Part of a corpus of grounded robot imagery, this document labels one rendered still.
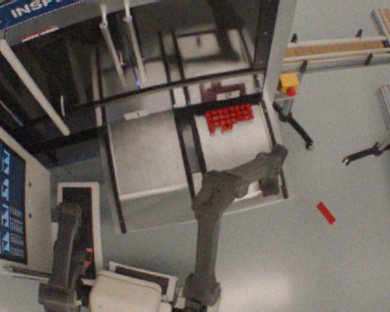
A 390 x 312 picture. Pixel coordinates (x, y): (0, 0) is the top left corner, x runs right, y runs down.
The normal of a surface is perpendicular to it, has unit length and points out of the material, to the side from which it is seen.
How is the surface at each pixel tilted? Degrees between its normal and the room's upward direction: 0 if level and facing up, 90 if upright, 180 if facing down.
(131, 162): 0
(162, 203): 0
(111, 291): 42
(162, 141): 0
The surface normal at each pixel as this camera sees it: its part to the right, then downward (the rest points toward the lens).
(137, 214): -0.03, -0.25
